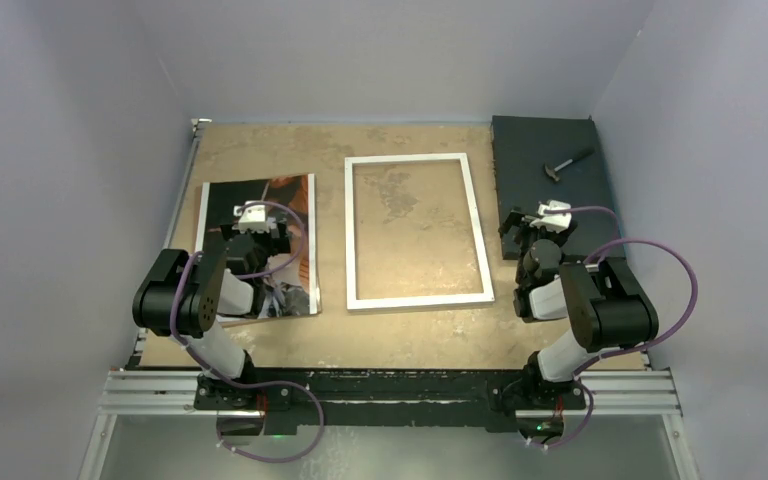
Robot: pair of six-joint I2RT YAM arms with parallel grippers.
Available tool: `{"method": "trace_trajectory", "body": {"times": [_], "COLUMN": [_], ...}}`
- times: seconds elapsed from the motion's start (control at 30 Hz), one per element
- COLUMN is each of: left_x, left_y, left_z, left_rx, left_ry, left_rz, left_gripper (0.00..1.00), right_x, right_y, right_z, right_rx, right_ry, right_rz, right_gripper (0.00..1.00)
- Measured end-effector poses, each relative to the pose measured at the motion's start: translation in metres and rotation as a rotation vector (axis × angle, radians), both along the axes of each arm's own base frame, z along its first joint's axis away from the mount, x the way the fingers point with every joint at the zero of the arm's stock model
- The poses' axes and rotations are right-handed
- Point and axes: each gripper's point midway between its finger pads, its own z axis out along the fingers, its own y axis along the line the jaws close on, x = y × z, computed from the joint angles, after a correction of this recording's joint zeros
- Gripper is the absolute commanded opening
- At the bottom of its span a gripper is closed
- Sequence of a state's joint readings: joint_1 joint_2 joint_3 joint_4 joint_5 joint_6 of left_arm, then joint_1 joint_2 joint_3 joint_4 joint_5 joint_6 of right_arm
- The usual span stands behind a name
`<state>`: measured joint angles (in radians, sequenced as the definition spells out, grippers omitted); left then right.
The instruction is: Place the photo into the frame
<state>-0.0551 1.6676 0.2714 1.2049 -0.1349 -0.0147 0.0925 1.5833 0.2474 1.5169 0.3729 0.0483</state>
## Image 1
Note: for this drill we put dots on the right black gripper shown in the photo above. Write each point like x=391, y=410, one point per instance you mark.
x=518, y=218

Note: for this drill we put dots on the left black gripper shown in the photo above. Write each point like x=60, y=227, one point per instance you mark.
x=276, y=244

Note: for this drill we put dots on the printed photo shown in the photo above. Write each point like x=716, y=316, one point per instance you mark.
x=293, y=277

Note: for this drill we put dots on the white wooden picture frame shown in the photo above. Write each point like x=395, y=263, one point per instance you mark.
x=486, y=296

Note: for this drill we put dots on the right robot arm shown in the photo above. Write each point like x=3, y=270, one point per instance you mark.
x=605, y=305

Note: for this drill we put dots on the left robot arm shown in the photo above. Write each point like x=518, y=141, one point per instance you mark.
x=183, y=295

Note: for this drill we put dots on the small hammer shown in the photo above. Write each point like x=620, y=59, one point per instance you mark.
x=553, y=171

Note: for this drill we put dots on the black foam block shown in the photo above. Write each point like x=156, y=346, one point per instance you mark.
x=521, y=146

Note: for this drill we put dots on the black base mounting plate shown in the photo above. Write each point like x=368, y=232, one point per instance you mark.
x=284, y=398

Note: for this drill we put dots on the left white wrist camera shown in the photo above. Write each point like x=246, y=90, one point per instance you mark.
x=251, y=217

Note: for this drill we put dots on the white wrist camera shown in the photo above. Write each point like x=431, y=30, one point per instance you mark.
x=251, y=217
x=554, y=216

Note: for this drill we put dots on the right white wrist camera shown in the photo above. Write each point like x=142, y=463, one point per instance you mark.
x=554, y=216

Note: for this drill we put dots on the aluminium rail frame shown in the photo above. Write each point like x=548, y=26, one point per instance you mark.
x=148, y=427

